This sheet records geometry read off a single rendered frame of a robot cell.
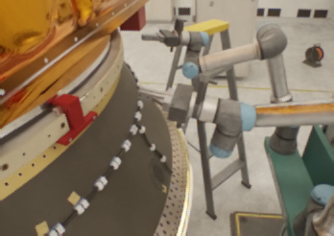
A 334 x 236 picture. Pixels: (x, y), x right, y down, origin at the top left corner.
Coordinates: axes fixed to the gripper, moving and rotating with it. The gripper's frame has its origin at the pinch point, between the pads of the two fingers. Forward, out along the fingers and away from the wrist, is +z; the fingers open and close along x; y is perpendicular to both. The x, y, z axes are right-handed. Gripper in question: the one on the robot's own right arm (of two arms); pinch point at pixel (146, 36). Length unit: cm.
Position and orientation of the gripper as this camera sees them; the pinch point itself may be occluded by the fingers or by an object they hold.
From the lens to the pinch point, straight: 121.2
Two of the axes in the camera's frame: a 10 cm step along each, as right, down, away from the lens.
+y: -1.3, 8.7, 4.8
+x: -3.4, -5.0, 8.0
